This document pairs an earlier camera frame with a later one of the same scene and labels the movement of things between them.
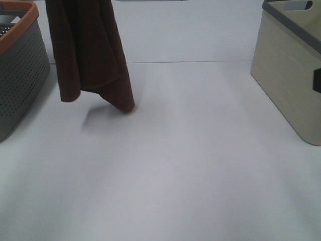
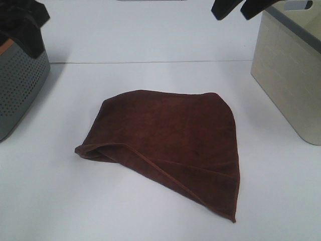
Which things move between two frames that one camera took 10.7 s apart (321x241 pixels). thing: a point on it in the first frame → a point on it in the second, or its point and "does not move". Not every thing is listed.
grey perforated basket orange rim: [24, 62] does not move
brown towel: [89, 51] → [186, 140]
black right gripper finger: [316, 80] → [250, 8]
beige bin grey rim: [287, 52] does not move
